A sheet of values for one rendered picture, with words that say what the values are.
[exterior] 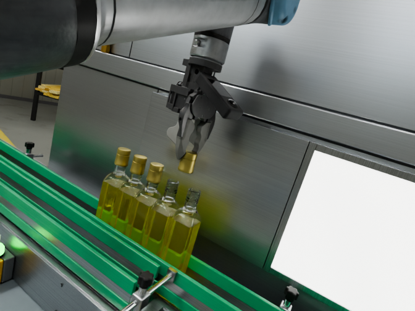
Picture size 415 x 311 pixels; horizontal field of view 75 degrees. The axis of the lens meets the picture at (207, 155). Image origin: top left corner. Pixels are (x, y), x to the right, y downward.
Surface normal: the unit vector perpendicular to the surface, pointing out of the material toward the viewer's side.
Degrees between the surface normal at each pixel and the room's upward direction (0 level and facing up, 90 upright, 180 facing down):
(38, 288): 90
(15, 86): 90
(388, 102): 90
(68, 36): 114
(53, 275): 90
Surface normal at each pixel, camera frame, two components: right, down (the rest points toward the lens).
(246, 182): -0.47, 0.07
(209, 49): -0.01, 0.21
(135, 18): 0.73, 0.65
